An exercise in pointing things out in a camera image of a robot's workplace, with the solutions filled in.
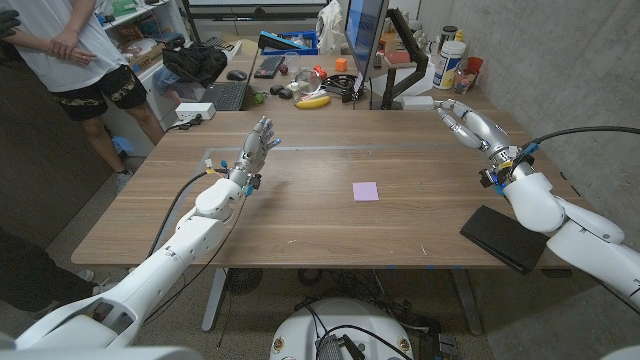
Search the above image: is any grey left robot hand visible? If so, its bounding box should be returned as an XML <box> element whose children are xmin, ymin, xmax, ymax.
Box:
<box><xmin>227</xmin><ymin>116</ymin><xmax>282</xmax><ymax>189</ymax></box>

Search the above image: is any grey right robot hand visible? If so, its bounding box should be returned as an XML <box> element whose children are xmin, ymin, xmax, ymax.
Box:
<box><xmin>433</xmin><ymin>98</ymin><xmax>521</xmax><ymax>169</ymax></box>

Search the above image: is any black photo album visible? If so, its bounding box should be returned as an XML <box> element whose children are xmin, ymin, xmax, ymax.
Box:
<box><xmin>459</xmin><ymin>204</ymin><xmax>550</xmax><ymax>275</ymax></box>

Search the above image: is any purple sticky note pad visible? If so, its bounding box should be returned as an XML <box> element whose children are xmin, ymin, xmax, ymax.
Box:
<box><xmin>352</xmin><ymin>181</ymin><xmax>380</xmax><ymax>203</ymax></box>

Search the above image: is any clear jar with coloured pieces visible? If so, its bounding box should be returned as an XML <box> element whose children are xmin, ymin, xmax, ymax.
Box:
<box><xmin>453</xmin><ymin>67</ymin><xmax>476</xmax><ymax>95</ymax></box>

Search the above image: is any red cup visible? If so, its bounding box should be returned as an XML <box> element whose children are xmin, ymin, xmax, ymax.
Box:
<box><xmin>464</xmin><ymin>56</ymin><xmax>485</xmax><ymax>84</ymax></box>

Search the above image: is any white flat box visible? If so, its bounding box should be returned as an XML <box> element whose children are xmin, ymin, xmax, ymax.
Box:
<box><xmin>401</xmin><ymin>94</ymin><xmax>437</xmax><ymax>111</ymax></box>

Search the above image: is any white power strip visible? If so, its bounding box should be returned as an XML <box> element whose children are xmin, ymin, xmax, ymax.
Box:
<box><xmin>174</xmin><ymin>102</ymin><xmax>217</xmax><ymax>122</ymax></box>

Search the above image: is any white wipes canister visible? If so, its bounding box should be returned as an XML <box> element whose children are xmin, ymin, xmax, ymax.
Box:
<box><xmin>432</xmin><ymin>40</ymin><xmax>467</xmax><ymax>91</ymax></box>

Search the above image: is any yellow banana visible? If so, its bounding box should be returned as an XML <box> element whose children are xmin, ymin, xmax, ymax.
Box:
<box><xmin>294</xmin><ymin>95</ymin><xmax>332</xmax><ymax>110</ymax></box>

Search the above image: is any black keyboard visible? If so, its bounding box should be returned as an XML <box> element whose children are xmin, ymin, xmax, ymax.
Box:
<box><xmin>253</xmin><ymin>54</ymin><xmax>286</xmax><ymax>80</ymax></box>

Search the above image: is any clear glass bowl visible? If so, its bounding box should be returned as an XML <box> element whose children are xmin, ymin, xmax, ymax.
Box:
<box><xmin>293</xmin><ymin>68</ymin><xmax>323</xmax><ymax>96</ymax></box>

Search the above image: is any black bag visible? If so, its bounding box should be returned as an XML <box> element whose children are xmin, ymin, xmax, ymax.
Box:
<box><xmin>161</xmin><ymin>43</ymin><xmax>229</xmax><ymax>89</ymax></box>

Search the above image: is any black coiled holder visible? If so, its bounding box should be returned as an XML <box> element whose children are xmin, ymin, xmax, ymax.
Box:
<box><xmin>322</xmin><ymin>73</ymin><xmax>365</xmax><ymax>104</ymax></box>

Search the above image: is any blue plastic crate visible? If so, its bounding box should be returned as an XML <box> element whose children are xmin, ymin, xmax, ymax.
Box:
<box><xmin>259</xmin><ymin>30</ymin><xmax>320</xmax><ymax>56</ymax></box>

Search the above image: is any white plastic bag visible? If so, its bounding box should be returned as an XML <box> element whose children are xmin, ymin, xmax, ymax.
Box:
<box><xmin>316</xmin><ymin>0</ymin><xmax>349</xmax><ymax>55</ymax></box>

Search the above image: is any black computer monitor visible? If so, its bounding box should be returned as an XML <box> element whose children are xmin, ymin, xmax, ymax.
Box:
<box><xmin>343</xmin><ymin>0</ymin><xmax>390</xmax><ymax>84</ymax></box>

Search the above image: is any grey table leg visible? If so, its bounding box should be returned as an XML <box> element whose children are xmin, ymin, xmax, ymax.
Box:
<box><xmin>201</xmin><ymin>268</ymin><xmax>229</xmax><ymax>332</ymax></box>
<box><xmin>449</xmin><ymin>269</ymin><xmax>484</xmax><ymax>336</ymax></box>

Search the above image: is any white shelf unit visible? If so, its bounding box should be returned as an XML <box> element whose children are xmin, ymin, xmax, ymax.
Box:
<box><xmin>102</xmin><ymin>0</ymin><xmax>191</xmax><ymax>151</ymax></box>

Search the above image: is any white robot torso base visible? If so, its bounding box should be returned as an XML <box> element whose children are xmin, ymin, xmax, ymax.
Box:
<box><xmin>269</xmin><ymin>298</ymin><xmax>415</xmax><ymax>360</ymax></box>

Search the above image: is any person in white shirt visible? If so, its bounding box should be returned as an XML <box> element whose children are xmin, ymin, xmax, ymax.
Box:
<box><xmin>0</xmin><ymin>0</ymin><xmax>166</xmax><ymax>176</ymax></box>

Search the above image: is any person in dark trousers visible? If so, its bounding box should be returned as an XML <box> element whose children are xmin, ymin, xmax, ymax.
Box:
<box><xmin>0</xmin><ymin>224</ymin><xmax>124</xmax><ymax>321</ymax></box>

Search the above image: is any person with grey glove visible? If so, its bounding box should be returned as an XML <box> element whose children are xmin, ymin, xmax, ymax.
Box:
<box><xmin>0</xmin><ymin>9</ymin><xmax>22</xmax><ymax>39</ymax></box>

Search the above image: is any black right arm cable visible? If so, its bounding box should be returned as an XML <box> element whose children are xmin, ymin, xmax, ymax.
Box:
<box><xmin>517</xmin><ymin>125</ymin><xmax>640</xmax><ymax>164</ymax></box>

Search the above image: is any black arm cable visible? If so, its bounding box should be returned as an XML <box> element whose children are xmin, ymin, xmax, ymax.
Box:
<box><xmin>144</xmin><ymin>169</ymin><xmax>229</xmax><ymax>261</ymax></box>
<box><xmin>517</xmin><ymin>125</ymin><xmax>640</xmax><ymax>164</ymax></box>

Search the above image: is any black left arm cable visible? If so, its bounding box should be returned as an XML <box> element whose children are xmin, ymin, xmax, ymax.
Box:
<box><xmin>144</xmin><ymin>169</ymin><xmax>229</xmax><ymax>261</ymax></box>

